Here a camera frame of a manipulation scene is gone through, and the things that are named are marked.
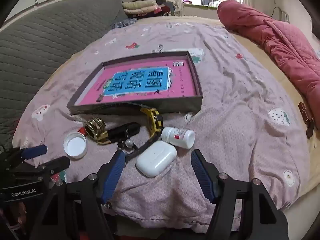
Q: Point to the black and gold lipstick tube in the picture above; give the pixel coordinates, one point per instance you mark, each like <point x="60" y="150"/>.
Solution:
<point x="125" y="131"/>

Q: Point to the white plastic bottle cap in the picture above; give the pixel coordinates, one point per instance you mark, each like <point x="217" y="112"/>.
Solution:
<point x="75" y="146"/>

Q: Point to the gold ribbed cylinder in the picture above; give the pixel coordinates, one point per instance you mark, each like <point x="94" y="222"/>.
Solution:
<point x="96" y="130"/>

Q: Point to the pink folded cloth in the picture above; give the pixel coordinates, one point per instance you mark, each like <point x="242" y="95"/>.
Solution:
<point x="140" y="11"/>

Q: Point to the white pill bottle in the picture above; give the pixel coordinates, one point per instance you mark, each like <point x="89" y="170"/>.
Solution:
<point x="180" y="137"/>

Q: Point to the shallow dark cardboard box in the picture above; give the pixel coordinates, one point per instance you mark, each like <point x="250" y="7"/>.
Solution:
<point x="175" y="106"/>

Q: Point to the grey quilted headboard cover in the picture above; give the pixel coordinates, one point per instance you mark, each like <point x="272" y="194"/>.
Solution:
<point x="37" y="42"/>

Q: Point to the cream folded blanket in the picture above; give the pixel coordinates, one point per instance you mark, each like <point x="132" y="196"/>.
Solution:
<point x="140" y="4"/>

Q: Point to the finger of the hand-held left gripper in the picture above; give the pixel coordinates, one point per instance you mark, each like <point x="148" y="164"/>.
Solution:
<point x="35" y="152"/>
<point x="56" y="165"/>

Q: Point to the yellow and black wristwatch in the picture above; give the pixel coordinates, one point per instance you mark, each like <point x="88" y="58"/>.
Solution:
<point x="152" y="120"/>

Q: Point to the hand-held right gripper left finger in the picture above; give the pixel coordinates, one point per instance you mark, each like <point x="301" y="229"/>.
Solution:
<point x="113" y="177"/>

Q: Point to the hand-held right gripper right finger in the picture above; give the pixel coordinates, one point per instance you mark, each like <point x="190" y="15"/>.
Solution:
<point x="202" y="177"/>

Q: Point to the red quilted duvet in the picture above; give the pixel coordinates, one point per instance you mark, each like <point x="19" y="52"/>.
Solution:
<point x="275" y="35"/>

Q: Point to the red lipstick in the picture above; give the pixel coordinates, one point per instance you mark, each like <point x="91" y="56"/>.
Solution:
<point x="81" y="130"/>

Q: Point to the blue floral cloth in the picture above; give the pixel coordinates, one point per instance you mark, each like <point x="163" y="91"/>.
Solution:
<point x="123" y="23"/>

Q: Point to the black hair clip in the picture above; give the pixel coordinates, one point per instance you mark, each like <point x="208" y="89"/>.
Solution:
<point x="128" y="144"/>

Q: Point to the white earbuds case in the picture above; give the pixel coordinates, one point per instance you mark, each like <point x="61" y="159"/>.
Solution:
<point x="156" y="158"/>

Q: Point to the pink and blue book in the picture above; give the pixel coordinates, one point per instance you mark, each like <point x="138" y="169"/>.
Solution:
<point x="112" y="72"/>

